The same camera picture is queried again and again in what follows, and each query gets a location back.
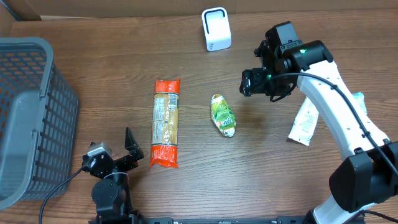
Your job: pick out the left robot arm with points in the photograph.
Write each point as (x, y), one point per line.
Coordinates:
(111, 193)

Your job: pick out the white tube gold cap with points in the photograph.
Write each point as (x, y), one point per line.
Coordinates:
(305, 123)

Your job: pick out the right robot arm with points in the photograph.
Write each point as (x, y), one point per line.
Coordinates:
(367, 174)

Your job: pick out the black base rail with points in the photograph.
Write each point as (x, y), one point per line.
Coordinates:
(141, 220)

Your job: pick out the grey plastic mesh basket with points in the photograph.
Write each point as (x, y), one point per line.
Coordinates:
(39, 116)

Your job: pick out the green snack pouch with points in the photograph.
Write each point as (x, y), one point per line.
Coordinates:
(222, 116)

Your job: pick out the white barcode scanner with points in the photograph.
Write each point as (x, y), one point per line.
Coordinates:
(216, 29)

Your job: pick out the teal tissue wipes pack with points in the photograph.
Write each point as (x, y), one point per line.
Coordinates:
(359, 97)

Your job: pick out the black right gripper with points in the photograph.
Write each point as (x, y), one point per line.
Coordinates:
(254, 86)

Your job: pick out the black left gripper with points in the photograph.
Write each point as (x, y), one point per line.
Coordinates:
(121, 160)

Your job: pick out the orange spaghetti pack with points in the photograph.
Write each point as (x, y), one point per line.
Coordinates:
(164, 145)

